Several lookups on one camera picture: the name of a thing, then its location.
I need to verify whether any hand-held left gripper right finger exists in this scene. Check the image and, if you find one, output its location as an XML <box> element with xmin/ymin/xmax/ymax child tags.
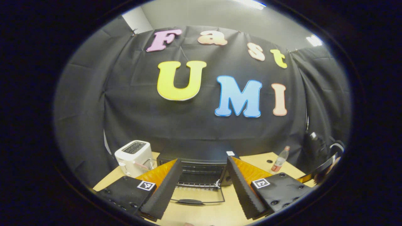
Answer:
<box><xmin>226</xmin><ymin>156</ymin><xmax>313</xmax><ymax>221</ymax></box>

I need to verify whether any black electric oven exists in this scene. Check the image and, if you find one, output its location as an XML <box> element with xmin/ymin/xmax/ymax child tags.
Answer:
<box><xmin>156</xmin><ymin>150</ymin><xmax>240</xmax><ymax>207</ymax></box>

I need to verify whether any small ceiling light panel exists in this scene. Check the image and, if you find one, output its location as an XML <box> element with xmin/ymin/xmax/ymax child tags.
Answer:
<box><xmin>306</xmin><ymin>34</ymin><xmax>323</xmax><ymax>47</ymax></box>

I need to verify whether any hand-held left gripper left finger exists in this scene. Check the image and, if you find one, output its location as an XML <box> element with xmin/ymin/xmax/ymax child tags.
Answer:
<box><xmin>96</xmin><ymin>159</ymin><xmax>183</xmax><ymax>222</ymax></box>

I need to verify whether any clear bottle with red label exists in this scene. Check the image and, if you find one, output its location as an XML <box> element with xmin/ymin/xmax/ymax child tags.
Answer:
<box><xmin>271</xmin><ymin>146</ymin><xmax>291</xmax><ymax>173</ymax></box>

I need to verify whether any dark equipment with white cable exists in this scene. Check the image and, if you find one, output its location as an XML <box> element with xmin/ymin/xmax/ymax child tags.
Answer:
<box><xmin>303</xmin><ymin>131</ymin><xmax>345</xmax><ymax>171</ymax></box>

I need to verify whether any white toaster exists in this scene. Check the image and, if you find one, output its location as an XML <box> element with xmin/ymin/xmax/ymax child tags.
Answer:
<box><xmin>114</xmin><ymin>140</ymin><xmax>155</xmax><ymax>178</ymax></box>

